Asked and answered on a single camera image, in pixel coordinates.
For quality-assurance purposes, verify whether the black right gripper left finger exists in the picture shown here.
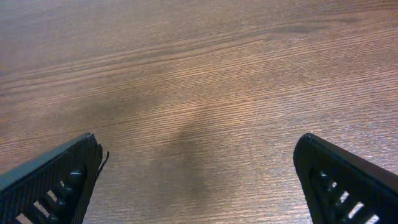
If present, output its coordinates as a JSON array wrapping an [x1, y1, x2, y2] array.
[[1, 133, 109, 224]]

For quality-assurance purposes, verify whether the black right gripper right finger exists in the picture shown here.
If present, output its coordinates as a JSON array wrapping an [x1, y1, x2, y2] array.
[[293, 133, 397, 223]]

